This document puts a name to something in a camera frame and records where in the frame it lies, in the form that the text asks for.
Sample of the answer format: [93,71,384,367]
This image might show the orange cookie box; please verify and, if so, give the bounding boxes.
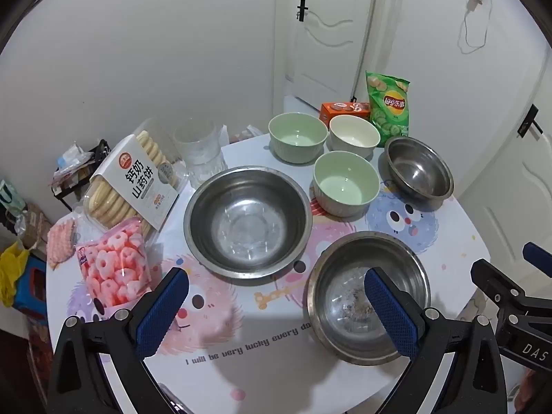
[319,102,372,127]

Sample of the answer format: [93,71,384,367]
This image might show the cream ceramic bowl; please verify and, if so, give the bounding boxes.
[329,115,381,159]

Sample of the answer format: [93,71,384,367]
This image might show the yellow plastic bag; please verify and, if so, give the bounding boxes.
[0,240,32,308]

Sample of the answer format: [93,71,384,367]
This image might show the medium steel bowl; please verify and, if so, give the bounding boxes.
[307,231,432,366]

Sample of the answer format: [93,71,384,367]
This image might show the clear plastic cup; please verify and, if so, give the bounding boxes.
[173,117,228,189]

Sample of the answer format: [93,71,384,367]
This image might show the black wire rack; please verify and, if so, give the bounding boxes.
[51,139,114,213]

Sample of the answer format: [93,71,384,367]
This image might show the green chips bag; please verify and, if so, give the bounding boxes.
[365,70,411,137]

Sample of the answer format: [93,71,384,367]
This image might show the pink snack packet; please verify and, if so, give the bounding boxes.
[46,219,79,270]

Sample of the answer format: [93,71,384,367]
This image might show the small steel bowl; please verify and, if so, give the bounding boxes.
[383,136,455,211]

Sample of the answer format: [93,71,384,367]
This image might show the pink candy bag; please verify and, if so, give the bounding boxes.
[75,217,153,312]

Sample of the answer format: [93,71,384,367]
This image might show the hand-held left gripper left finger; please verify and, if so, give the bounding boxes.
[47,266,190,414]

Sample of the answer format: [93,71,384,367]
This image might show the biscuit tray pack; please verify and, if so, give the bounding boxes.
[83,130,191,243]

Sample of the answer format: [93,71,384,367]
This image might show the white door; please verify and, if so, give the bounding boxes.
[456,47,552,277]
[292,0,381,109]

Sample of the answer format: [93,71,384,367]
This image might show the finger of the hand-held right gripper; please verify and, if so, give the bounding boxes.
[470,259,552,325]
[523,242,552,277]

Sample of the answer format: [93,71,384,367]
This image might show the large steel bowl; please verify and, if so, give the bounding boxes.
[184,166,314,288]

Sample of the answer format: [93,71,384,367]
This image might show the blue box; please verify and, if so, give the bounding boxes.
[12,256,48,312]

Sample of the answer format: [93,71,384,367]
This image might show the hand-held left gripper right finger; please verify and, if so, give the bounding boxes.
[363,266,509,414]

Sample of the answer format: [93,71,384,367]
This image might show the white charger cable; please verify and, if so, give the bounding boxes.
[456,0,493,55]

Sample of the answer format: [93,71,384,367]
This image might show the green ceramic bowl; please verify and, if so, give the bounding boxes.
[268,112,329,164]
[313,151,381,218]

